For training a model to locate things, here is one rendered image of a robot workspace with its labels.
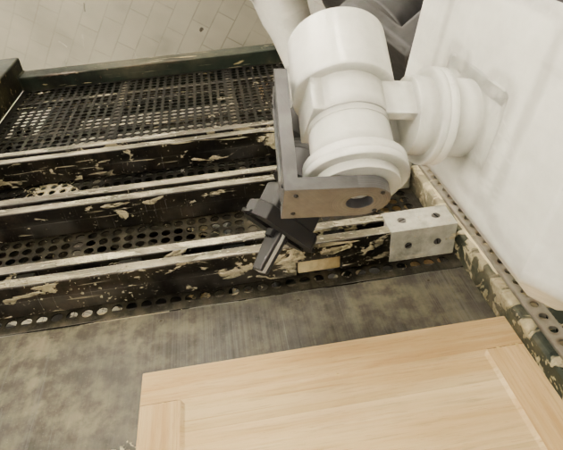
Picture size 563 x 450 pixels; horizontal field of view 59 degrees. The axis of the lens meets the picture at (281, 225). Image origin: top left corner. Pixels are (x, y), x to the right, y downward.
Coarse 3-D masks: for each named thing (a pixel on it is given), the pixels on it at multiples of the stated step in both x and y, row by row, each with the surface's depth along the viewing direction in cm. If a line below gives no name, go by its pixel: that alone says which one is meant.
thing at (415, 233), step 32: (320, 224) 93; (352, 224) 92; (384, 224) 93; (416, 224) 91; (448, 224) 90; (96, 256) 90; (128, 256) 89; (160, 256) 90; (192, 256) 88; (224, 256) 87; (288, 256) 89; (320, 256) 91; (352, 256) 92; (384, 256) 93; (416, 256) 94; (0, 288) 84; (32, 288) 85; (64, 288) 86; (96, 288) 87; (128, 288) 88; (160, 288) 89; (192, 288) 90
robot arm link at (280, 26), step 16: (256, 0) 70; (272, 0) 69; (288, 0) 69; (304, 0) 70; (272, 16) 70; (288, 16) 70; (304, 16) 70; (272, 32) 72; (288, 32) 71; (288, 64) 73
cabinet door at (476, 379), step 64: (192, 384) 73; (256, 384) 72; (320, 384) 72; (384, 384) 71; (448, 384) 70; (512, 384) 69; (192, 448) 65; (256, 448) 65; (320, 448) 64; (384, 448) 63; (448, 448) 63; (512, 448) 62
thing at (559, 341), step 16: (432, 176) 107; (464, 224) 93; (480, 240) 89; (496, 256) 85; (512, 288) 79; (528, 304) 76; (544, 320) 73; (544, 336) 72; (560, 336) 71; (560, 352) 69
